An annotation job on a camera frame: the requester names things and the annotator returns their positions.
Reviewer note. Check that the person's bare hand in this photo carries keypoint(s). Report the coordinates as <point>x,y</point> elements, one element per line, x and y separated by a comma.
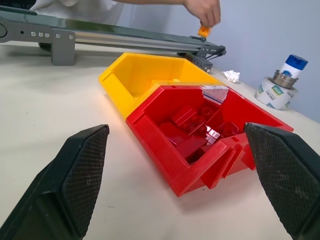
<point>206,11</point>

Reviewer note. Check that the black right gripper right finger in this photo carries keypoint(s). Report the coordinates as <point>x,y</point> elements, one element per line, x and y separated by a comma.
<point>282,170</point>

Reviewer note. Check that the red toy brick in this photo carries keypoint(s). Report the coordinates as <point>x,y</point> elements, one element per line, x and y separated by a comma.
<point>207,110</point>
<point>226,130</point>
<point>184,115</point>

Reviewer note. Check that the crumpled white paper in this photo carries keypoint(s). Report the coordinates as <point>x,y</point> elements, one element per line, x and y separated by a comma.
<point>232,75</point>

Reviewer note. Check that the yellow plastic bin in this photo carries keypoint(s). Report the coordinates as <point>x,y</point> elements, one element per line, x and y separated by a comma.
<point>140,72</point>

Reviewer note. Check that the small metal tin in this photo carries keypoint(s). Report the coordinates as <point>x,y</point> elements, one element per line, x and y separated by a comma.
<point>283,80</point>

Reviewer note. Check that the white tape roll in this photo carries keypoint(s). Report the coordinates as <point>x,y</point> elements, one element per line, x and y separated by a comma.
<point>273,96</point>

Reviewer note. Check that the orange toy brick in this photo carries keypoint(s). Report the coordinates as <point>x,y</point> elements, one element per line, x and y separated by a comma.
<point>203,31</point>

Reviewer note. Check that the white bottle with blue cap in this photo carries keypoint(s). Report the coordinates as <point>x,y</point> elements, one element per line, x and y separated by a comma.
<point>292,66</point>

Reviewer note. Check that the red plastic bin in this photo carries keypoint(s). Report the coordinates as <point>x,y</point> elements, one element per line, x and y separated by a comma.
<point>162,140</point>

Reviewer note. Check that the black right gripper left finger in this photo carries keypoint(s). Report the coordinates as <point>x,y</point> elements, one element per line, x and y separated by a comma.
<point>75,175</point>

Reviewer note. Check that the grey conveyor belt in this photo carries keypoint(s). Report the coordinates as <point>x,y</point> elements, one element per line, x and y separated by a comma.
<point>105,37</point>

